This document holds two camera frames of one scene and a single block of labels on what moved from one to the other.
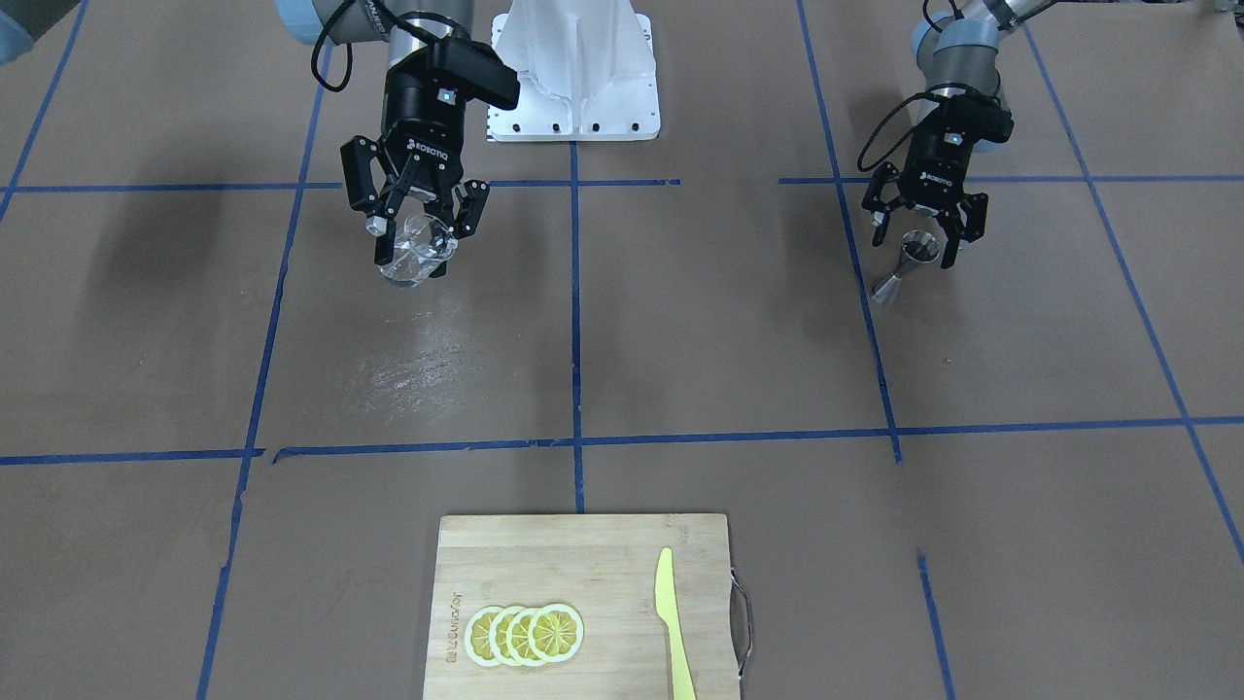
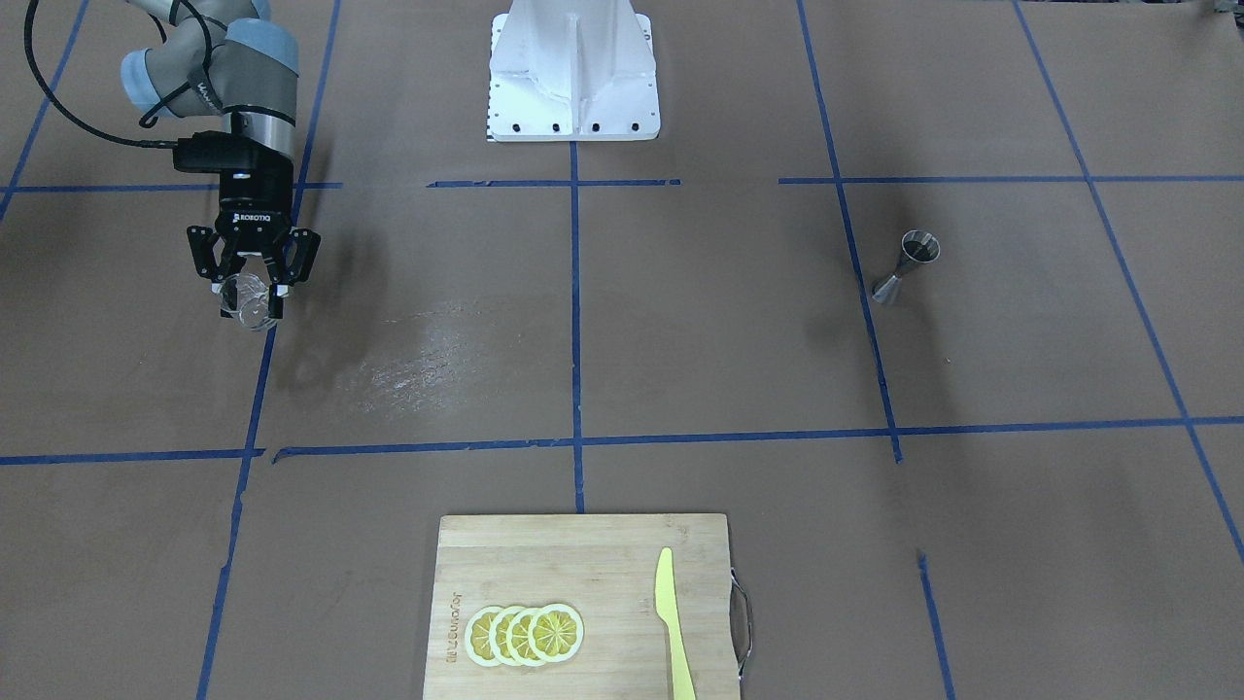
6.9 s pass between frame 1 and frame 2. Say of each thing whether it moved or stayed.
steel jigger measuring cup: stayed
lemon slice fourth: stayed
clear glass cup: moved
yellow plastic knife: stayed
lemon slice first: stayed
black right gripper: moved
